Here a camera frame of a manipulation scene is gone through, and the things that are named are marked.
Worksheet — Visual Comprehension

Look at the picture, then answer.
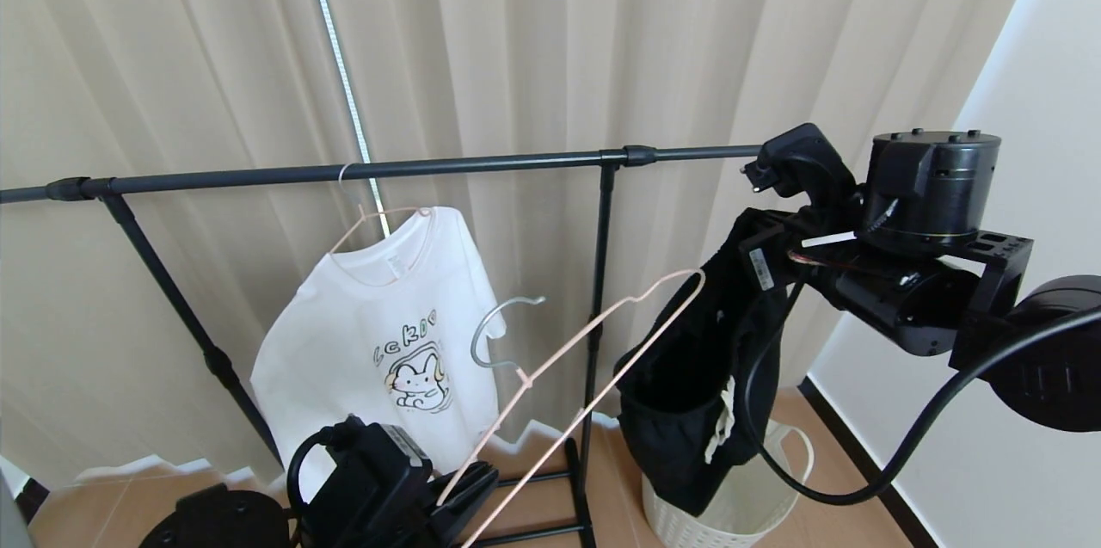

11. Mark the white garment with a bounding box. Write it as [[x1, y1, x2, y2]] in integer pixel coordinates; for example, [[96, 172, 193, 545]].
[[249, 206, 501, 502]]

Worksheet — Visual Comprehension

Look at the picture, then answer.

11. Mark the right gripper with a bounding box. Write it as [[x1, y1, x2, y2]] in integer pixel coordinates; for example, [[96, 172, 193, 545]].
[[735, 208, 850, 292]]

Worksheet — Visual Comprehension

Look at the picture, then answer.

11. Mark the black cable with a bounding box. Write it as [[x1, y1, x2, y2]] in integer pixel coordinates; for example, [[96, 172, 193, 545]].
[[286, 430, 345, 519], [743, 268, 1101, 507]]

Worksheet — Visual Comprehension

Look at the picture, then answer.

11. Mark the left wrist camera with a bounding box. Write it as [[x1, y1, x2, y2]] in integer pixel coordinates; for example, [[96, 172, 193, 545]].
[[301, 415, 434, 548]]

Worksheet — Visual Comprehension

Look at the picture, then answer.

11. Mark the beige curtain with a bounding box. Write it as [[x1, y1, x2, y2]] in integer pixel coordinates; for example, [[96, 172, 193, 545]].
[[0, 0, 1046, 489]]

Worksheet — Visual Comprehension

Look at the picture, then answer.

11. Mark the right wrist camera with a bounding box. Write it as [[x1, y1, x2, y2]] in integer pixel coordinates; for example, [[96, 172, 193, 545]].
[[741, 123, 861, 213]]

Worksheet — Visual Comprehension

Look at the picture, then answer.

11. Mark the pink clothes hanger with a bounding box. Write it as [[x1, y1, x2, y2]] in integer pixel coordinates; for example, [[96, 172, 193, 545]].
[[329, 163, 431, 255], [434, 268, 707, 548]]

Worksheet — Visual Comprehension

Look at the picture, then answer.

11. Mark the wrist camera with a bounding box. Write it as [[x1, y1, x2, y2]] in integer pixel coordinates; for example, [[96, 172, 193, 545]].
[[741, 123, 861, 213], [301, 415, 434, 548]]

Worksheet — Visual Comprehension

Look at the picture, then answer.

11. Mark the black garment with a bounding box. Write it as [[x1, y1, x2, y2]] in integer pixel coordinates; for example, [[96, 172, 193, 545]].
[[613, 208, 788, 517]]

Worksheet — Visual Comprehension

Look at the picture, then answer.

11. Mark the black clothes rack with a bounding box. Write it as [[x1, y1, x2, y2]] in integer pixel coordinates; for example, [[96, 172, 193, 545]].
[[0, 144, 762, 548]]

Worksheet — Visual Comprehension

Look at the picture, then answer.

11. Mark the white laundry basket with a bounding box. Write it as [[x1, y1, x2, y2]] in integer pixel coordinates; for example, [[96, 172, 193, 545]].
[[641, 419, 815, 548]]

